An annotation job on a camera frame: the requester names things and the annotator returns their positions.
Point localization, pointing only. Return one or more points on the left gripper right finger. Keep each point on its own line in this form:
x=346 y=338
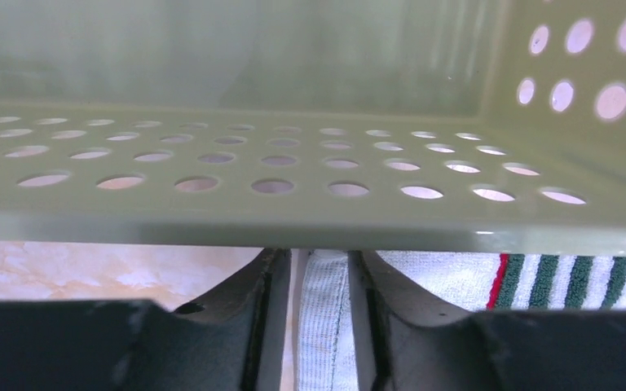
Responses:
x=406 y=338

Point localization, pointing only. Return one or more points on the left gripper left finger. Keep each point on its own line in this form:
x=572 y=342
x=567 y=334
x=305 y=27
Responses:
x=229 y=338

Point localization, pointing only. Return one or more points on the green white striped towel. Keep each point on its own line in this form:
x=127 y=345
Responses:
x=325 y=357

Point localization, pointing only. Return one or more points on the green perforated plastic basket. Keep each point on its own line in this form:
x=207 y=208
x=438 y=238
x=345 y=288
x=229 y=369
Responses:
x=477 y=126

